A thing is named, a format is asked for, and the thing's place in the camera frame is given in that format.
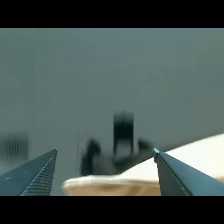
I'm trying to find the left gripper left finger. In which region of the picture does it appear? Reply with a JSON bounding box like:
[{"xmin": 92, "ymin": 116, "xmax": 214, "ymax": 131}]
[{"xmin": 0, "ymin": 148, "xmax": 59, "ymax": 197}]

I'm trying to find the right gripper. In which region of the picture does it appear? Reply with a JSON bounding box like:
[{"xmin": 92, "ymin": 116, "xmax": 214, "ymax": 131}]
[{"xmin": 80, "ymin": 138, "xmax": 156, "ymax": 177}]

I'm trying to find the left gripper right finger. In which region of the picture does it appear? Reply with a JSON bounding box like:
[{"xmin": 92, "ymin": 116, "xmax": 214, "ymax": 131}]
[{"xmin": 152, "ymin": 147, "xmax": 224, "ymax": 197}]

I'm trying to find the cream garment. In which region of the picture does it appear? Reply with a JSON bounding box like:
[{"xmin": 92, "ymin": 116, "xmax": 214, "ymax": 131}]
[{"xmin": 63, "ymin": 133, "xmax": 224, "ymax": 197}]

